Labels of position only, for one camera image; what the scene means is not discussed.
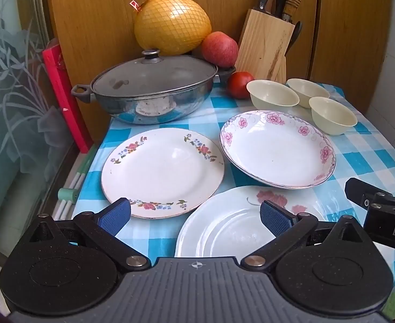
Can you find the cream bowl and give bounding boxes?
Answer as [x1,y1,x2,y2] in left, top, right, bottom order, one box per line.
[309,97,357,136]
[286,78,330,109]
[246,79,300,112]

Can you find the white plate red carnation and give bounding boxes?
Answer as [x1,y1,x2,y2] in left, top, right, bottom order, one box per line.
[175,186,327,260]

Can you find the blue checkered tablecloth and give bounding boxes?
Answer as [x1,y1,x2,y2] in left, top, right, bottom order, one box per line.
[72,84,395,260]

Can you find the white green drying rack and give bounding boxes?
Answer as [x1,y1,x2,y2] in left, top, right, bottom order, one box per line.
[53,144,97,220]

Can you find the deep plate pink flowers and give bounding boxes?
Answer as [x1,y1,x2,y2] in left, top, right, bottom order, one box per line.
[219,110,336,189]

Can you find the cream bowl back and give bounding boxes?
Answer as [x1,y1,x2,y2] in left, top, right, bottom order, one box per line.
[286,78,330,109]

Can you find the frosted glass door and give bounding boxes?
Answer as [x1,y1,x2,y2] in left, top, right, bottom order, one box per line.
[0,0,72,254]

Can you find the white plate small flowers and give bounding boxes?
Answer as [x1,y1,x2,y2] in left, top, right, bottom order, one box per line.
[101,128,224,219]

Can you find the red tomato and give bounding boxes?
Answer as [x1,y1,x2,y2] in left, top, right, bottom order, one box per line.
[226,72,254,100]

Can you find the wooden knife block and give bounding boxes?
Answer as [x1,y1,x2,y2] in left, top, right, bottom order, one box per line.
[235,9,295,81]

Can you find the steel pot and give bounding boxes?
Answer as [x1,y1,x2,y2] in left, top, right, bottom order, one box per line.
[71,66,236,125]

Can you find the red apple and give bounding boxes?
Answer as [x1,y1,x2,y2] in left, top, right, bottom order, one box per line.
[201,31,239,68]

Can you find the grey pot lid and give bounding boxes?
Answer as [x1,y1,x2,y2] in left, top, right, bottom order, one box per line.
[92,50,218,98]

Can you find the red cutting board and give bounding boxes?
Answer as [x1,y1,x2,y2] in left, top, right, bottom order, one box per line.
[42,38,94,154]

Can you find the yellow pomelo in net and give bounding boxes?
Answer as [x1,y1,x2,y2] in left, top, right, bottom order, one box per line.
[130,0,212,55]

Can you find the black scissors handle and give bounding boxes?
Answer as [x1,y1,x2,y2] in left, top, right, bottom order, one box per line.
[286,21,303,54]

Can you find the wooden ribbed knife handle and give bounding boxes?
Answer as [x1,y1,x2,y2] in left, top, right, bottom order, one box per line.
[281,0,302,22]

